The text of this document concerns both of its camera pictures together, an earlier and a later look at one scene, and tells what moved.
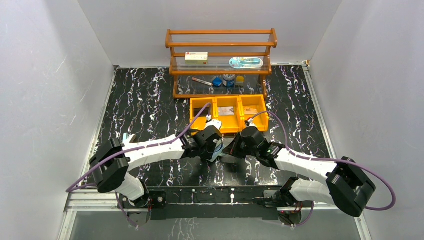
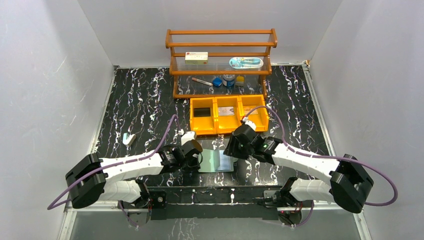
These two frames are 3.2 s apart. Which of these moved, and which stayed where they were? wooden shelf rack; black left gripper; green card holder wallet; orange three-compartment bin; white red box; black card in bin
Moved: green card holder wallet; black left gripper
Stayed: black card in bin; orange three-compartment bin; white red box; wooden shelf rack
